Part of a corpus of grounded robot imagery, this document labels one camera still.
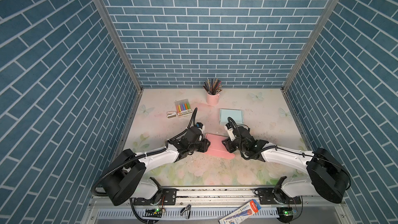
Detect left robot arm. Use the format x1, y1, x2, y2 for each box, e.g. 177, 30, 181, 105
91, 122, 210, 206

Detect pink metal pencil cup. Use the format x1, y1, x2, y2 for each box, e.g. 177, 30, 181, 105
206, 92, 220, 106

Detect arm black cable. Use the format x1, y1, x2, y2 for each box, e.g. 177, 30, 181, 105
91, 107, 199, 196
226, 117, 351, 190

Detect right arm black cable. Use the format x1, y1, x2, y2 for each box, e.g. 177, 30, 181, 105
226, 117, 351, 190

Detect aluminium mounting rail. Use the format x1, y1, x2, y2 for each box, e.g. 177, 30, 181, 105
82, 186, 354, 224

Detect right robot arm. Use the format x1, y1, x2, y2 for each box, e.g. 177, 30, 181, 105
222, 123, 351, 204

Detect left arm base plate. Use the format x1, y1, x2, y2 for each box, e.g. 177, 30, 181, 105
133, 188, 177, 206

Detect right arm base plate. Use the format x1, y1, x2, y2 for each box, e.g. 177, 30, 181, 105
254, 187, 302, 205

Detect light blue paper box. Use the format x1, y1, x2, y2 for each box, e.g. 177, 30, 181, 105
219, 109, 244, 125

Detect black metal clip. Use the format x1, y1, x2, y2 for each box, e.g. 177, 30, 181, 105
180, 204, 191, 219

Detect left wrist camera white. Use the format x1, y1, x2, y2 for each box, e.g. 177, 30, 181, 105
195, 122, 205, 133

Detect round black device green light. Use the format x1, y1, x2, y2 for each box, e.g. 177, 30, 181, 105
277, 207, 294, 224

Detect small green circuit board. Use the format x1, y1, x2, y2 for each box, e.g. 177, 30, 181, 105
143, 208, 163, 218

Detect red blue pen package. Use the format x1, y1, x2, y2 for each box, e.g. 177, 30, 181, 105
219, 200, 261, 224

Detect pink paper box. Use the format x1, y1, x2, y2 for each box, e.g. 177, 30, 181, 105
205, 133, 235, 160

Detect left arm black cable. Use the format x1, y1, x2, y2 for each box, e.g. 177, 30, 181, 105
91, 107, 199, 196

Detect small white eraser box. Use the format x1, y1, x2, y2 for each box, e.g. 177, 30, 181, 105
166, 111, 177, 119

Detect clear highlighter marker pack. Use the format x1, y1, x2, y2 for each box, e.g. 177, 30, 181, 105
175, 99, 193, 118

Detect bundle of coloured pencils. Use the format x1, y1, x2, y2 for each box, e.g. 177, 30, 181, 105
203, 78, 222, 95

